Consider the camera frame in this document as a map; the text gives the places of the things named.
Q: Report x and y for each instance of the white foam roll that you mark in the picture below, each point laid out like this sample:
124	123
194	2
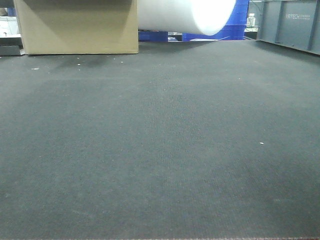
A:
201	17

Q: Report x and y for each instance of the blue plastic crate stack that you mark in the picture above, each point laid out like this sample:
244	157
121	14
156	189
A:
233	30

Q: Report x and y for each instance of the brown cardboard box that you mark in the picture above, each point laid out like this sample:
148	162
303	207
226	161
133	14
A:
68	27

